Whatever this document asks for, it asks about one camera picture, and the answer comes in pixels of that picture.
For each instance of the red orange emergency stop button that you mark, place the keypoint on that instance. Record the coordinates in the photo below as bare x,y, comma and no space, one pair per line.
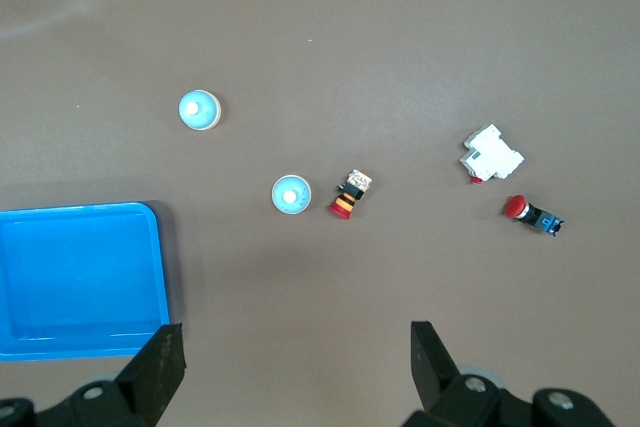
350,192

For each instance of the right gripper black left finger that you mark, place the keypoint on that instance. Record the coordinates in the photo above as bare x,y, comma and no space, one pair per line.
145,382

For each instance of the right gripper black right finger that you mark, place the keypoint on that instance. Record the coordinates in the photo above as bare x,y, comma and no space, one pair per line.
435,387

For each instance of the blue plastic tray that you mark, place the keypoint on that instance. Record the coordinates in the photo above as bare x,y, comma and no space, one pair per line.
80,277

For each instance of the red push button blue base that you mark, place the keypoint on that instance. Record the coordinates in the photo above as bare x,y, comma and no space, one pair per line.
525,212

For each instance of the white circuit breaker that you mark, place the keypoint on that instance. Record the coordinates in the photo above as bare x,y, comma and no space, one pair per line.
492,154

